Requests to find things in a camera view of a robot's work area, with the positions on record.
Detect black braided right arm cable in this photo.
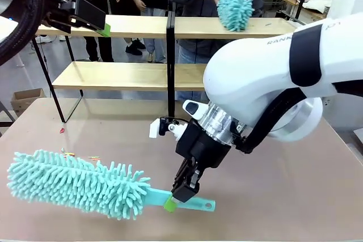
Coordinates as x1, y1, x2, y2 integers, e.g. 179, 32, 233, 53
234, 88, 309, 154

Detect white sneakers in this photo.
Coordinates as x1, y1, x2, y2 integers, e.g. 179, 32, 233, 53
35, 35, 66, 44

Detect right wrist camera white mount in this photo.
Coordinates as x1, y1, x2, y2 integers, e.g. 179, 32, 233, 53
149, 116, 188, 141

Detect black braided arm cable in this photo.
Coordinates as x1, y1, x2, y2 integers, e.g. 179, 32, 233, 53
234, 88, 309, 154
0, 0, 56, 67

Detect short teal microfiber duster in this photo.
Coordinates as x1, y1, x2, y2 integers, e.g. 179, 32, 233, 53
216, 0, 255, 33

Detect bystander in light jeans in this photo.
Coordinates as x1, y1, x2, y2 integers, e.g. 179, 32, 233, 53
116, 0, 168, 63

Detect background table with white cloth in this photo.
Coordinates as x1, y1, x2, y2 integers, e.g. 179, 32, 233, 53
282, 0, 337, 21

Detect long teal microfiber duster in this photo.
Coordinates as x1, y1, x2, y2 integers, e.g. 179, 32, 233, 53
7, 148, 217, 220

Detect bystander in black trousers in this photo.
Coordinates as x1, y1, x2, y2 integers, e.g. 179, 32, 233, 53
70, 0, 120, 63

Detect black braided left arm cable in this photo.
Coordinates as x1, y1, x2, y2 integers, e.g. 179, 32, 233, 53
0, 0, 56, 67

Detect person legs blue jeans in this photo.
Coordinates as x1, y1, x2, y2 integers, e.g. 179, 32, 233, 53
178, 45, 212, 101

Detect cardboard box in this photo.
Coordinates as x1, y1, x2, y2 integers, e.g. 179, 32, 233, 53
10, 88, 47, 118

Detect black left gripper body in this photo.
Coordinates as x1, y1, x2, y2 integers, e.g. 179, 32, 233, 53
42, 0, 77, 34

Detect wooden two-tier shelf black frame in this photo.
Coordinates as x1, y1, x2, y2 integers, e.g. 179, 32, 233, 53
30, 14, 174, 124
166, 2, 307, 118

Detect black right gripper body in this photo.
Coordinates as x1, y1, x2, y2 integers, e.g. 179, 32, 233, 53
175, 118, 232, 171

